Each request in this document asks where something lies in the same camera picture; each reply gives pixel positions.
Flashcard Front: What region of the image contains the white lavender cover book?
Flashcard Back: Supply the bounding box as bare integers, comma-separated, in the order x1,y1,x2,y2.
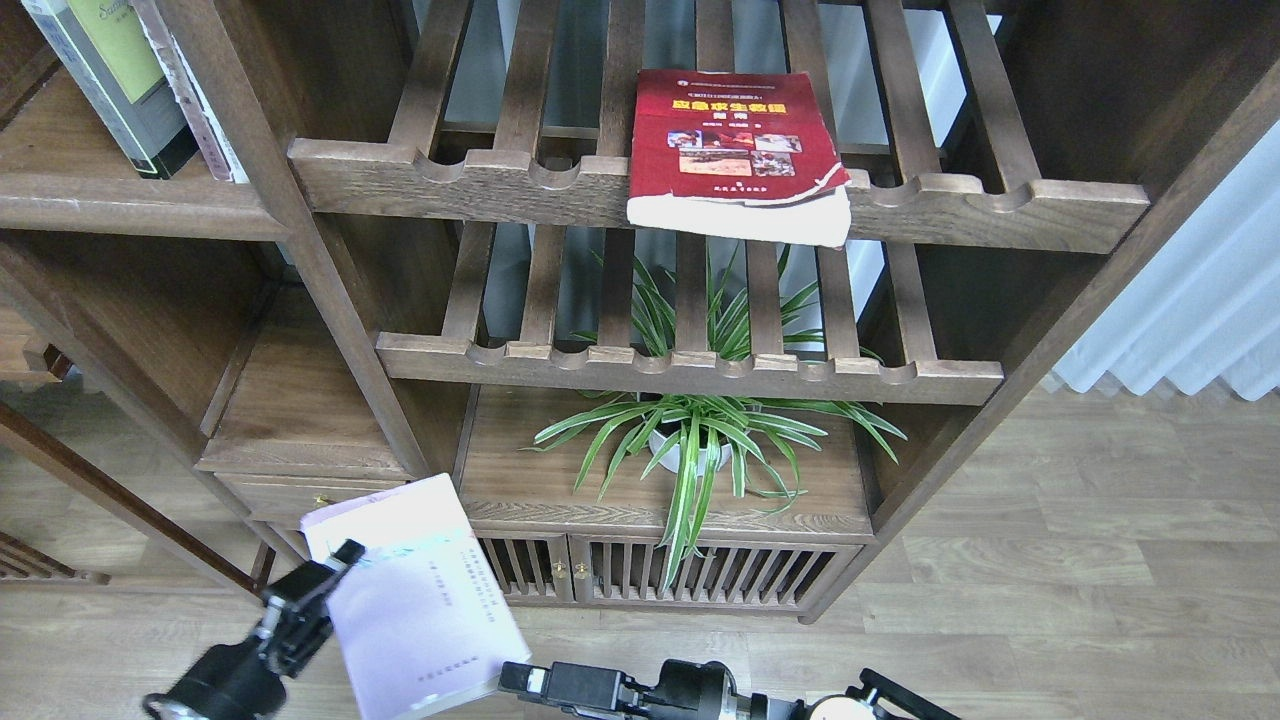
300,473,531,719

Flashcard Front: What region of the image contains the green and black book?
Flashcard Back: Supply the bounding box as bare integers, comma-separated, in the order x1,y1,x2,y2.
22,1,198,179

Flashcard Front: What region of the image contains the white pleated curtain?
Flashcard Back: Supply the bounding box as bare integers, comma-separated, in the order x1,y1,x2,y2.
1044,128,1279,401

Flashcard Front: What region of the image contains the green spider plant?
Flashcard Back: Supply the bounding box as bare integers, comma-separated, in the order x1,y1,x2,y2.
524,260,908,589

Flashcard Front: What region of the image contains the white plant pot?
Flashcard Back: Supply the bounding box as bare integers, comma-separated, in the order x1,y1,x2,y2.
648,421,733,477

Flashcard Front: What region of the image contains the dark wooden bookshelf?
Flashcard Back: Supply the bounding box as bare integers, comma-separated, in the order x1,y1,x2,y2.
3,1,1277,623

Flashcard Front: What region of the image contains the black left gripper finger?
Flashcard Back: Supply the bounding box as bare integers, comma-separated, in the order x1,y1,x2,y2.
259,539,366,678

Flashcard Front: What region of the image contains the upright book in shelf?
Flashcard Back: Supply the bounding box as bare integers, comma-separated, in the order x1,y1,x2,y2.
131,1,250,184

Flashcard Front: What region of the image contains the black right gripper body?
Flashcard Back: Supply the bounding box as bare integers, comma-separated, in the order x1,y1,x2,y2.
650,659,806,719

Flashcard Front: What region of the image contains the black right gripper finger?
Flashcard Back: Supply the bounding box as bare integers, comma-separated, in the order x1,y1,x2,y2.
499,662,655,719

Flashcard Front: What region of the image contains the red cover book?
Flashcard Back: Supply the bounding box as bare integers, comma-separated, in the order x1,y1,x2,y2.
626,69,851,247

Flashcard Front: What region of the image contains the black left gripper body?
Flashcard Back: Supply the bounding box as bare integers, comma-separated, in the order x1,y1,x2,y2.
141,641,301,719

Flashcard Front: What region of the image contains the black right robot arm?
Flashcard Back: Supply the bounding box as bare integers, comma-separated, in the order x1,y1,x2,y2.
498,659,952,719

